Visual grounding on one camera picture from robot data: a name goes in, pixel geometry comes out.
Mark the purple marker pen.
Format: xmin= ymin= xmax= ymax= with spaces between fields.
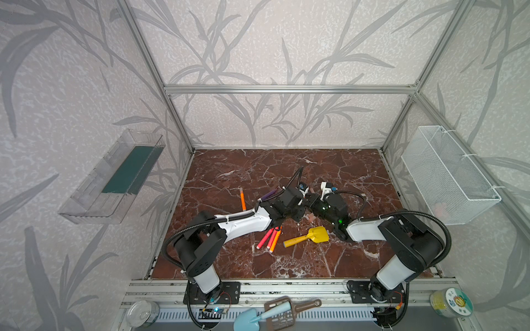
xmin=259 ymin=188 xmax=280 ymax=201

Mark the orange marker pen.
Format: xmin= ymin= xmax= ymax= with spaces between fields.
xmin=269 ymin=227 xmax=282 ymax=253
xmin=239 ymin=187 xmax=247 ymax=211

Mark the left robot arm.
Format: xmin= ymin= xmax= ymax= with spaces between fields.
xmin=161 ymin=184 xmax=309 ymax=295

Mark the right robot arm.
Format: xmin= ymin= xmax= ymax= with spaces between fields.
xmin=305 ymin=191 xmax=452 ymax=301

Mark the red marker pen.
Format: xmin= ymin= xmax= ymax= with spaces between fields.
xmin=266 ymin=227 xmax=280 ymax=250

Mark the pink marker pen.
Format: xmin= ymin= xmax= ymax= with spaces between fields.
xmin=256 ymin=228 xmax=273 ymax=249

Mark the yellow toy shovel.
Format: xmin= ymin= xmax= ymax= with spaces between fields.
xmin=284 ymin=226 xmax=329 ymax=248

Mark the brown toy rake sieve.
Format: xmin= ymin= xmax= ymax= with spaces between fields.
xmin=264 ymin=296 xmax=322 ymax=331

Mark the light blue toy shovel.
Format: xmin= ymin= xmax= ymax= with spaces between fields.
xmin=233 ymin=302 xmax=291 ymax=331

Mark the small circuit board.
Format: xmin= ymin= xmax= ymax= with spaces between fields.
xmin=200 ymin=307 xmax=226 ymax=319

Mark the metal tin can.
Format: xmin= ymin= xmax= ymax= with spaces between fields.
xmin=125 ymin=300 xmax=160 ymax=328

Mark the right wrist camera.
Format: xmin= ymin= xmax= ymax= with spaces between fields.
xmin=320 ymin=182 xmax=334 ymax=201

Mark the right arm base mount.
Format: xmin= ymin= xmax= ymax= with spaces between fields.
xmin=346 ymin=280 xmax=405 ymax=305

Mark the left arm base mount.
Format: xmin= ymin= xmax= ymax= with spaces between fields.
xmin=183 ymin=281 xmax=241 ymax=305

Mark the white wire mesh basket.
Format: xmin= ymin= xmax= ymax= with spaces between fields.
xmin=402 ymin=126 xmax=502 ymax=226

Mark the clear plastic wall bin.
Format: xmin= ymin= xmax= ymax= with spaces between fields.
xmin=59 ymin=129 xmax=166 ymax=225

